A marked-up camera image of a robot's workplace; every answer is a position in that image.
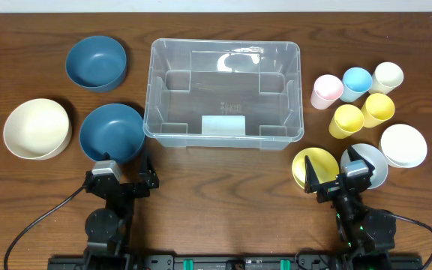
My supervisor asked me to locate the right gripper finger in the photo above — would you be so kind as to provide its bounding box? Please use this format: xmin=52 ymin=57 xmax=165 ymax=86
xmin=304 ymin=155 xmax=320 ymax=194
xmin=346 ymin=146 xmax=375 ymax=173

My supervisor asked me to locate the yellow small bowl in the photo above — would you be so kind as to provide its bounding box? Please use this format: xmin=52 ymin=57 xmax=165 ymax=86
xmin=292 ymin=147 xmax=340 ymax=189

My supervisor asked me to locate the light grey-blue small bowl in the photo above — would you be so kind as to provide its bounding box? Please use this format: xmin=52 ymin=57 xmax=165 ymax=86
xmin=352 ymin=143 xmax=389 ymax=189

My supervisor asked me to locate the yellow cup front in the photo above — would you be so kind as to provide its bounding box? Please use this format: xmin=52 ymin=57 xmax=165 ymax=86
xmin=328 ymin=104 xmax=365 ymax=139

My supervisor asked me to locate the yellow cup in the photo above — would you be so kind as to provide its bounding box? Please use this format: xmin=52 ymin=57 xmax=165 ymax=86
xmin=328 ymin=104 xmax=365 ymax=139
xmin=361 ymin=93 xmax=395 ymax=128

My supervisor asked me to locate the white small bowl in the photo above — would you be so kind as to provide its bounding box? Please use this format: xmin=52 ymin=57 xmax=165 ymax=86
xmin=379 ymin=124 xmax=428 ymax=168

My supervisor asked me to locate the pink cup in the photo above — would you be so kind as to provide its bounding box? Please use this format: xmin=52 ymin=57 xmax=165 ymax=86
xmin=310 ymin=74 xmax=344 ymax=110

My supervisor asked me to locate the light blue cup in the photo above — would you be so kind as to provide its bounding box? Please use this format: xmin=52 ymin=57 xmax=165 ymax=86
xmin=340 ymin=67 xmax=373 ymax=103

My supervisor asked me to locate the cream cup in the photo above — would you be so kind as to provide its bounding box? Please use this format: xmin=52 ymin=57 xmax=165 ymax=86
xmin=368 ymin=61 xmax=404 ymax=95

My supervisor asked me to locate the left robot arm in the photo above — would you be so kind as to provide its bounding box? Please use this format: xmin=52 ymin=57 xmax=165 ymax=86
xmin=82 ymin=149 xmax=159 ymax=270

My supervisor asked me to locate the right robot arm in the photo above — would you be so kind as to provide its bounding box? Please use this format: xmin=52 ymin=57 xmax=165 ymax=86
xmin=304 ymin=146 xmax=396 ymax=269

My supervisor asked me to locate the clear plastic storage container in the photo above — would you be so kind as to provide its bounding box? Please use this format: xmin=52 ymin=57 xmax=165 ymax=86
xmin=143 ymin=38 xmax=305 ymax=150

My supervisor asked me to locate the dark blue bowl near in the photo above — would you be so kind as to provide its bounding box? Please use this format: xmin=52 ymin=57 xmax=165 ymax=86
xmin=79 ymin=103 xmax=146 ymax=164

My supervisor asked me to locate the dark blue bowl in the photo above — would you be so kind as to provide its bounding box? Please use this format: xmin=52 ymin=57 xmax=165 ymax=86
xmin=65 ymin=36 xmax=128 ymax=92
xmin=79 ymin=103 xmax=146 ymax=164

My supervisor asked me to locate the cream large bowl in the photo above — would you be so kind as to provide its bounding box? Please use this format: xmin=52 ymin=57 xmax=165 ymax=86
xmin=3 ymin=98 xmax=72 ymax=161

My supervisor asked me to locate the dark blue bowl far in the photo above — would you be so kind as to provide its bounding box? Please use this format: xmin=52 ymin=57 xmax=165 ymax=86
xmin=65 ymin=36 xmax=128 ymax=92

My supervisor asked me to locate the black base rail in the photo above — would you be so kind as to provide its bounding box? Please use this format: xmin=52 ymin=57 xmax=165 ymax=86
xmin=47 ymin=253 xmax=423 ymax=270

